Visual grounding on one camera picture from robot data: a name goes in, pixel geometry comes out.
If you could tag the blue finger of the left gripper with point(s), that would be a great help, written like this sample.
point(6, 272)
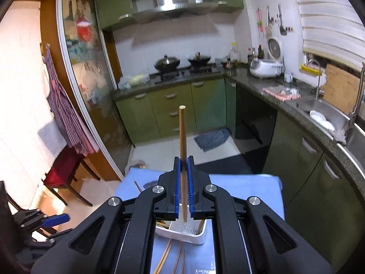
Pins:
point(54, 220)

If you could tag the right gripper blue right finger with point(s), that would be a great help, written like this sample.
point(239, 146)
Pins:
point(249, 237)

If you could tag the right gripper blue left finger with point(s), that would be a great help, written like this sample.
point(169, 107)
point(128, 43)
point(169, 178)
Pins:
point(118, 237)

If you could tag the wooden chopstick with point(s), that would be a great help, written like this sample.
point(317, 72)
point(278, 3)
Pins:
point(183, 158)
point(138, 187)
point(181, 257)
point(162, 224)
point(163, 258)

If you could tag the green lower kitchen cabinets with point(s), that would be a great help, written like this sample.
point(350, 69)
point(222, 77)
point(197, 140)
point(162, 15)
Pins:
point(323, 191)

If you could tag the steel kitchen sink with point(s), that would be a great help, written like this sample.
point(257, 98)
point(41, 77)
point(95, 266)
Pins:
point(335, 124)

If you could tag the dark wooden chair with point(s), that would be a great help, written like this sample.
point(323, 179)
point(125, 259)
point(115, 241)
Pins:
point(63, 173)

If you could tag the blue star patterned tablecloth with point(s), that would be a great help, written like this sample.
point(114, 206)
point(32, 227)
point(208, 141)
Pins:
point(201, 258)

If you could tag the white plastic utensil holder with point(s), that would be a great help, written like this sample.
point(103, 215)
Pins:
point(193, 231)

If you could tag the red checkered apron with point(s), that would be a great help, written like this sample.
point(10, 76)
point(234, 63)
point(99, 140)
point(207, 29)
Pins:
point(67, 119)

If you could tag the blue floor rag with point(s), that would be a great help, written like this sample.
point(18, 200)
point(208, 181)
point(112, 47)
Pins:
point(213, 139)

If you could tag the glass sliding door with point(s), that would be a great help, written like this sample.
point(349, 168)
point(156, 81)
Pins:
point(92, 80)

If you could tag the pink dish cloth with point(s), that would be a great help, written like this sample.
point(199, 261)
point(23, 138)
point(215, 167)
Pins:
point(282, 93)

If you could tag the white rice cooker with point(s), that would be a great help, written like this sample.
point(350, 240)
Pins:
point(270, 67)

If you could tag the black gas stove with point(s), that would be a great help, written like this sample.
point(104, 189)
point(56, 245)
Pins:
point(184, 72)

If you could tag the wooden cutting board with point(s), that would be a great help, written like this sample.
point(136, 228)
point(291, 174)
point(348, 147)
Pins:
point(340, 88)

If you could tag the black wok with lid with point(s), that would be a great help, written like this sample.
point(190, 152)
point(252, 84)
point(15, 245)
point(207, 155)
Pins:
point(167, 64)

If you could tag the black wok right burner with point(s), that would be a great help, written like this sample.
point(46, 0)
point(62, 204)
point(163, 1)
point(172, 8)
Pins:
point(199, 60)

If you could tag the hanging black spatula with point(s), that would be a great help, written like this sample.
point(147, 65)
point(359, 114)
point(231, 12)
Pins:
point(283, 31)

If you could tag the white window blind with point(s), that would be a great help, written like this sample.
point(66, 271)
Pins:
point(332, 29)

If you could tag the steel range hood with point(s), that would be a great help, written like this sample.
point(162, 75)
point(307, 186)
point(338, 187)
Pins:
point(152, 10)

